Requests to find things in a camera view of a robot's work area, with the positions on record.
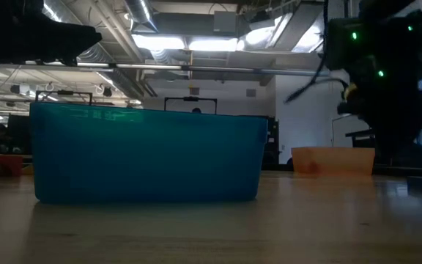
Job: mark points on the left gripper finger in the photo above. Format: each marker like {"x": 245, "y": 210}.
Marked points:
{"x": 73, "y": 40}

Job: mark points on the teal plastic bin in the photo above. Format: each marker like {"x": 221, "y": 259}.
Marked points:
{"x": 145, "y": 157}

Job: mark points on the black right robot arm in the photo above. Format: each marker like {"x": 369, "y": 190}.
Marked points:
{"x": 379, "y": 44}

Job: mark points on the black office table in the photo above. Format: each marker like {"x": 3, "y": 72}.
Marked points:
{"x": 361, "y": 135}

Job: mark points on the orange plastic bin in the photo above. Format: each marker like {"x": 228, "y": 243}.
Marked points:
{"x": 332, "y": 161}

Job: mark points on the bright ceiling light panel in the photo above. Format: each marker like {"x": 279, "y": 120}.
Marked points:
{"x": 158, "y": 42}
{"x": 214, "y": 44}

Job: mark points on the black monitor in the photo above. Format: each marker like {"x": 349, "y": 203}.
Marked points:
{"x": 18, "y": 132}

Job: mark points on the black cabinet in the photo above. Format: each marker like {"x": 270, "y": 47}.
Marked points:
{"x": 271, "y": 146}

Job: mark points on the grey horizontal pipe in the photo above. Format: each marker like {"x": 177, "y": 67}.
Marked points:
{"x": 214, "y": 68}

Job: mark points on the grey ceiling box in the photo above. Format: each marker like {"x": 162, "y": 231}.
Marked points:
{"x": 225, "y": 22}

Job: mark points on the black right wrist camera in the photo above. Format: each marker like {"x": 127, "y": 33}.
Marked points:
{"x": 347, "y": 108}

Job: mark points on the silver air duct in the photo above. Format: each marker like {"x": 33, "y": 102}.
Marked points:
{"x": 139, "y": 12}

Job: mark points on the grey wall vent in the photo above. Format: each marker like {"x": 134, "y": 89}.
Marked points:
{"x": 194, "y": 91}
{"x": 251, "y": 92}

